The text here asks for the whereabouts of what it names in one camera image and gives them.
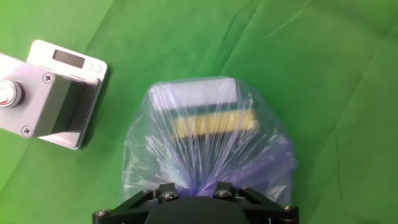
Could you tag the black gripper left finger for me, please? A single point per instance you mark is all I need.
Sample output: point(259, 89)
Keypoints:
point(130, 208)

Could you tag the clear purple plastic bag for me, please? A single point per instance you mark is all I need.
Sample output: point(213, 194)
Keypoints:
point(248, 155)

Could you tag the green cloth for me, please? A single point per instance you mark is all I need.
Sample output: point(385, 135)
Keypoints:
point(326, 93)

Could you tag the yellow sponge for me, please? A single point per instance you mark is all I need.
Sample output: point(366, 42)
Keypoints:
point(214, 124)

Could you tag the grey box red button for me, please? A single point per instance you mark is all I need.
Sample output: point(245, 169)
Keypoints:
point(34, 102)

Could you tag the white box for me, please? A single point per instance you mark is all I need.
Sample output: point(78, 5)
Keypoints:
point(192, 93)

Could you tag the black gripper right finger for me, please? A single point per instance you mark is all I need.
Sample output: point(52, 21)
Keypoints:
point(267, 210)

